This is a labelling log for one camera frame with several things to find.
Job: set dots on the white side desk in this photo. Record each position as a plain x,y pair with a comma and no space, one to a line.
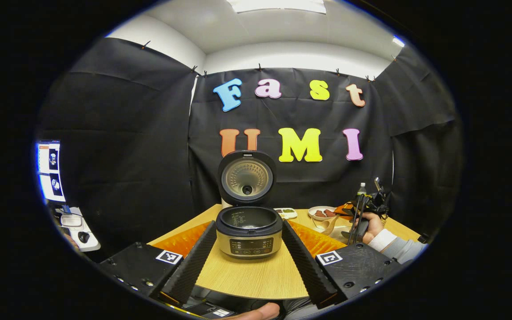
91,242

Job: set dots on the black computer mouse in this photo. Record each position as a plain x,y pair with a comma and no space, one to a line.
83,237

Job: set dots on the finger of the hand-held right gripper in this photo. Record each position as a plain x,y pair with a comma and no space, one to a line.
346,210

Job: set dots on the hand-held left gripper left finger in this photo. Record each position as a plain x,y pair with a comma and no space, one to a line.
194,262

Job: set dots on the black and silver rice cooker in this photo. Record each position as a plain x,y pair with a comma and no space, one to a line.
249,244

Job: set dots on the clear plastic rice container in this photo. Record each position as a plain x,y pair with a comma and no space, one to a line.
344,229

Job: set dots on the black backdrop cloth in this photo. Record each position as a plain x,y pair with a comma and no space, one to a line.
140,155

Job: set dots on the white oval plate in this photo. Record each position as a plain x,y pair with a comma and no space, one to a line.
313,214

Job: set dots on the brown meat piece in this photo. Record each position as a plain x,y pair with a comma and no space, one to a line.
319,214
330,213

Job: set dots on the green label drink bottle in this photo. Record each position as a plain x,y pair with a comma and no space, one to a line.
362,190

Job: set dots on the wooden spoon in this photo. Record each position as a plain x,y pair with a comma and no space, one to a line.
325,224

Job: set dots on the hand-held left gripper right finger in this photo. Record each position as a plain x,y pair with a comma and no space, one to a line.
307,262

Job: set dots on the white divided condiment tray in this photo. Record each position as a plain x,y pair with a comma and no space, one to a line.
286,213

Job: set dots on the computer monitor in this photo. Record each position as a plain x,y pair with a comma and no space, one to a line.
51,171

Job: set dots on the ceiling light panel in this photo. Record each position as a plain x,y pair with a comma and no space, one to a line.
278,5

